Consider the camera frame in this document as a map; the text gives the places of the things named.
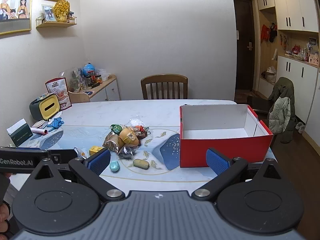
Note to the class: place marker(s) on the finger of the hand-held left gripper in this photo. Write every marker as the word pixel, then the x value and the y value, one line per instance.
pixel 62 155

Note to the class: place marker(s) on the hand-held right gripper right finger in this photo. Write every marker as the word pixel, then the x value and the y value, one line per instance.
pixel 217 160

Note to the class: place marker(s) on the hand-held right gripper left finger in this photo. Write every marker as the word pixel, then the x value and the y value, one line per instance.
pixel 98 160

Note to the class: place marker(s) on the small yellow box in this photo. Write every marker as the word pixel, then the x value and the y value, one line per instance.
pixel 94 150

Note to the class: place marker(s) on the red shoe box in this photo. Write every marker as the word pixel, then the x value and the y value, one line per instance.
pixel 225 151

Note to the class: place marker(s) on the white wrapper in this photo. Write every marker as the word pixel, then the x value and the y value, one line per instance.
pixel 79 152

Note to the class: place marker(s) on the brown foil packet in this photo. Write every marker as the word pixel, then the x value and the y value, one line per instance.
pixel 111 141

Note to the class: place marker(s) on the dark foil packet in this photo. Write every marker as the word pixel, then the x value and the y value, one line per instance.
pixel 126 152

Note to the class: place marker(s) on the olive oval case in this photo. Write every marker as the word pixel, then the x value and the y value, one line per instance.
pixel 141 163

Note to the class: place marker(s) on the clear plastic bag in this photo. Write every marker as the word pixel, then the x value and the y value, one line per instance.
pixel 136 121

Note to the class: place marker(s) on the person's left hand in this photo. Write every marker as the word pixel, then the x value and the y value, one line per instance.
pixel 3 211

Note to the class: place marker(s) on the dark green box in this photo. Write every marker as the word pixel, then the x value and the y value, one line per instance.
pixel 21 133

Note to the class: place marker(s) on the blue gloves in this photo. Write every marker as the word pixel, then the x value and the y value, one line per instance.
pixel 56 123

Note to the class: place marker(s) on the pink paper roll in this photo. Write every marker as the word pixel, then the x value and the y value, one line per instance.
pixel 38 131

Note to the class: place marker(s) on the yellow dark tissue box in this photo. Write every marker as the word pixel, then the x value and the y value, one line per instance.
pixel 45 107

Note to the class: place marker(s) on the blue printed table mat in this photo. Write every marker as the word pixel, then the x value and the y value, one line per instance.
pixel 165 152

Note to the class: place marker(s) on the red snack bag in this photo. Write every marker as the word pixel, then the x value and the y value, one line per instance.
pixel 59 92

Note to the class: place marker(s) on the wooden white sideboard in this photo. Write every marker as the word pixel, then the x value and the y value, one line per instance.
pixel 106 88

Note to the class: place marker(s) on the green jacket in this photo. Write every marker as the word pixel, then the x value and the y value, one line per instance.
pixel 282 107

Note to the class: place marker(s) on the blue globe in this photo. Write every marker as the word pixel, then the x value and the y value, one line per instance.
pixel 88 70

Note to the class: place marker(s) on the white shoes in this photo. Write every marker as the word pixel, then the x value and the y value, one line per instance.
pixel 300 126

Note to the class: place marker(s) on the wooden slatted chair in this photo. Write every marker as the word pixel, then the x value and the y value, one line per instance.
pixel 163 80

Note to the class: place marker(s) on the dark door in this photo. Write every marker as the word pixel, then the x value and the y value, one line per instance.
pixel 243 42

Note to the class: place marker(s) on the red hanging bag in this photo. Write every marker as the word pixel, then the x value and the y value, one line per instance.
pixel 265 32

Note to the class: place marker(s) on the gold ornament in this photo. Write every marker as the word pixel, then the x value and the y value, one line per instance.
pixel 61 11

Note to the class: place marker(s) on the gold wall shelf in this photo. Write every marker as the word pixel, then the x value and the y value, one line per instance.
pixel 56 24

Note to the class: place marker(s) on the small photo frame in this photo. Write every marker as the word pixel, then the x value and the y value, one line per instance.
pixel 48 12

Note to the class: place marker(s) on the wall poster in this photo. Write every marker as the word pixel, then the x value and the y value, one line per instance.
pixel 15 5

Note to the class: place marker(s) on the white wall cupboard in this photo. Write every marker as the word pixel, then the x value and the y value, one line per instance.
pixel 290 5

